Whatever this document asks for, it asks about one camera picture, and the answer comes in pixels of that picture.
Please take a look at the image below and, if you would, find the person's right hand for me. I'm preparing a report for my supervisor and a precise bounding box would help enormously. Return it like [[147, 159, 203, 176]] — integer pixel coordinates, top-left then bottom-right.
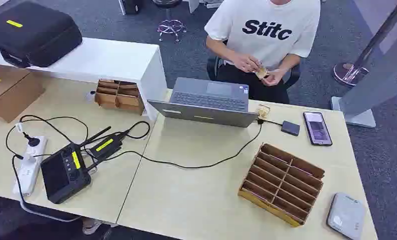
[[230, 52, 263, 74]]

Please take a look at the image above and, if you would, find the person's left hand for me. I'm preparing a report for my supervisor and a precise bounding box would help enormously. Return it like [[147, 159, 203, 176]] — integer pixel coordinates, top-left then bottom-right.
[[261, 67, 287, 88]]

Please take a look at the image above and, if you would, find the person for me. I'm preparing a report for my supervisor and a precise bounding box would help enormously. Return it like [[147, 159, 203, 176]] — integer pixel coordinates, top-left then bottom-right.
[[204, 0, 322, 105]]

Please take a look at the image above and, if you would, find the grey laptop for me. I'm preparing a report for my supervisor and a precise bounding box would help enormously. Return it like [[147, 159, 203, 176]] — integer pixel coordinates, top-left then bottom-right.
[[147, 77, 260, 129]]

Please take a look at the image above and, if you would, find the small dark grey adapter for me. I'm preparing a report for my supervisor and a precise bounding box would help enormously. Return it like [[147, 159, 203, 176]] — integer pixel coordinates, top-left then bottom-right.
[[280, 120, 301, 137]]

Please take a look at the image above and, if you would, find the black smartphone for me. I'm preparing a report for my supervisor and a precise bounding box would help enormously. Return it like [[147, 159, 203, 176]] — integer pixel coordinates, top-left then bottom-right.
[[302, 111, 334, 147]]

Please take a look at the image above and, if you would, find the chrome base stool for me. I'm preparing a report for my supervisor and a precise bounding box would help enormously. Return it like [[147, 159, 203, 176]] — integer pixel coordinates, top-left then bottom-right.
[[152, 0, 188, 44]]

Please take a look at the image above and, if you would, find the grey kiosk stand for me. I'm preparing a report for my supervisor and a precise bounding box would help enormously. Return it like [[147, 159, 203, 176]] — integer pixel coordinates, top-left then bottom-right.
[[330, 31, 397, 129]]

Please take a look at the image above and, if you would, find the large wooden divided card box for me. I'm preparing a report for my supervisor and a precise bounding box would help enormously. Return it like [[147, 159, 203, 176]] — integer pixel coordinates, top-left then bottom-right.
[[237, 142, 326, 228]]

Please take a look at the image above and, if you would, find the black floor cabinet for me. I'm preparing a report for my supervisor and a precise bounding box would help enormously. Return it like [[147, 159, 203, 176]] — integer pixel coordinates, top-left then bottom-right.
[[118, 0, 145, 16]]

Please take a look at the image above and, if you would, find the small wooden card box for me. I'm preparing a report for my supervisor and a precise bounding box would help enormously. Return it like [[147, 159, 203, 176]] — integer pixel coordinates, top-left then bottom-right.
[[94, 78, 146, 116]]

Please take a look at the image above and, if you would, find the white desk shelf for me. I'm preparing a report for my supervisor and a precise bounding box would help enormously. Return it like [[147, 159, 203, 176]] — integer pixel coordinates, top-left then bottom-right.
[[0, 37, 168, 122]]

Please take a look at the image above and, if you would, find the pale grey flat device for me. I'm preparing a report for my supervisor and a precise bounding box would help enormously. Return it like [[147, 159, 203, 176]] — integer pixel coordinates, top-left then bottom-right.
[[325, 192, 367, 240]]

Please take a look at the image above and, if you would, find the black transmitter yellow label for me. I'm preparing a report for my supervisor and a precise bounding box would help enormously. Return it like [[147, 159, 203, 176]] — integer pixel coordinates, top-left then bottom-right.
[[86, 133, 124, 164]]

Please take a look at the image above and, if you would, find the black antenna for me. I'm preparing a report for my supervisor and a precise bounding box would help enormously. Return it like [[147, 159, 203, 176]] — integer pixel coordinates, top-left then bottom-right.
[[80, 125, 113, 148]]

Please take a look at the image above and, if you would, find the black handheld controller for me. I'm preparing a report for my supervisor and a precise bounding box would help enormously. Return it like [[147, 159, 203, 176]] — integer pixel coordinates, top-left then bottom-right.
[[40, 142, 92, 205]]

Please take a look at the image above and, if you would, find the black carrying case yellow label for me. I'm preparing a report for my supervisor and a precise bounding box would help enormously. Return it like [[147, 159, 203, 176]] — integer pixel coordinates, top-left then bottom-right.
[[0, 1, 83, 69]]

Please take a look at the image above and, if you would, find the white shoe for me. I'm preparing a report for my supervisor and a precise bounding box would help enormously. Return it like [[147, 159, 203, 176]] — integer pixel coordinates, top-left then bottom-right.
[[82, 217, 104, 236]]

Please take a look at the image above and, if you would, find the black power plug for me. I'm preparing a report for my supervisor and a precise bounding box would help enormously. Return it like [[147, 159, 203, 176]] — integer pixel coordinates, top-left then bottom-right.
[[22, 132, 41, 148]]

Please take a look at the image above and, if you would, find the white power plug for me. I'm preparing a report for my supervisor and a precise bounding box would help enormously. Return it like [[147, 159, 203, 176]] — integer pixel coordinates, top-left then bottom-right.
[[21, 152, 37, 165]]

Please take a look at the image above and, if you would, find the brown cardboard box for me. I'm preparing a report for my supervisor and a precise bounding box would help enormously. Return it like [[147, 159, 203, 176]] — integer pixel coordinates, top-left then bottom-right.
[[0, 64, 46, 124]]

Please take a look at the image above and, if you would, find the white power strip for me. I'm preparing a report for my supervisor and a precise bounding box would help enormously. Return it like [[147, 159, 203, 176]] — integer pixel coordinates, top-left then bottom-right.
[[12, 134, 49, 197]]

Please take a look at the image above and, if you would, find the chrome stanchion post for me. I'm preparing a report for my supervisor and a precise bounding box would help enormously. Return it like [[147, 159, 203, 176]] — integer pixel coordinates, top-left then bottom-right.
[[332, 0, 397, 88]]

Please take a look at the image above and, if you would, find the long black laptop cable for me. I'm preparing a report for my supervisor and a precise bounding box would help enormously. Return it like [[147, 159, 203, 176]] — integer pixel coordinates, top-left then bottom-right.
[[97, 121, 264, 170]]

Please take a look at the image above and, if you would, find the looped black power cable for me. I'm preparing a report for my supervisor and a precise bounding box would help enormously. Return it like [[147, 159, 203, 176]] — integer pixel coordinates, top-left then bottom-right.
[[5, 114, 90, 160]]

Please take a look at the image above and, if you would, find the power strip cord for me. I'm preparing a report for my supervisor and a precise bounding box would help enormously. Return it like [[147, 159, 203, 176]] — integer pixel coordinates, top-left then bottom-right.
[[11, 154, 84, 223]]

